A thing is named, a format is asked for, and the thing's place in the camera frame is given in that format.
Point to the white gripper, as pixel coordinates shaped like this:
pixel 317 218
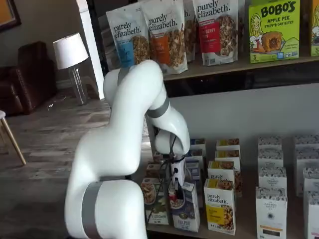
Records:
pixel 179 171

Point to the blue flax plus oatmeal box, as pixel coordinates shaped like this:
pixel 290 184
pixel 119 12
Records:
pixel 199 142
pixel 194 169
pixel 185 211
pixel 197 152

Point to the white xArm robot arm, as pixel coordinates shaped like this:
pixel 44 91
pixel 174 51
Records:
pixel 124 124

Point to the green apple cinnamon oatmeal box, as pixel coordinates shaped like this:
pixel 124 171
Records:
pixel 157 156
pixel 153 170
pixel 155 199

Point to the yellow banana nut granola box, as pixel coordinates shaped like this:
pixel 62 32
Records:
pixel 219 211
pixel 228 155
pixel 221 169
pixel 228 143

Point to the white organic pantry box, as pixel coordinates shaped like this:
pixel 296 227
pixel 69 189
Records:
pixel 270 158
pixel 271 178
pixel 269 142
pixel 307 156
pixel 271 214
pixel 306 140
pixel 311 179
pixel 312 216

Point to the black metal shelf rack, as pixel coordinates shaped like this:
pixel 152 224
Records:
pixel 236 72

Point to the green Bobo's apple pie box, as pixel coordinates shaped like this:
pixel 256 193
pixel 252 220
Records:
pixel 274 32

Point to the yellow Bobo's box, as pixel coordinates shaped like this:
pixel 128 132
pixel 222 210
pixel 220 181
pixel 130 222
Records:
pixel 315 25

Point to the white pillar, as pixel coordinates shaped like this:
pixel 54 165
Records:
pixel 96 82

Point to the orange label granola bag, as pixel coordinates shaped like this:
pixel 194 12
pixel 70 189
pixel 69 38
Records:
pixel 164 37

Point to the white granola bag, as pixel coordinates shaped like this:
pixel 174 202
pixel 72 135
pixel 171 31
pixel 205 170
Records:
pixel 190 32

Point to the red label granola bag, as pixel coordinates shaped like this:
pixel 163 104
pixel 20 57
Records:
pixel 214 32

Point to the blue label granola bag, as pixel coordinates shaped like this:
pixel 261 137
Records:
pixel 127 32

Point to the white shade glass lamp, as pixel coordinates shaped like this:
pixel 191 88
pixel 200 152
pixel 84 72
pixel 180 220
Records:
pixel 69 49

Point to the brown leather armchair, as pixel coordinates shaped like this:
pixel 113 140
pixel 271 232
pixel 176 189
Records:
pixel 30 82

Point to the white stool wooden leg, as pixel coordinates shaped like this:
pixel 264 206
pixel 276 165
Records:
pixel 2 115

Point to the dark framed picture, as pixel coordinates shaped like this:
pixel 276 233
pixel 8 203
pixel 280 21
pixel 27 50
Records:
pixel 7 12

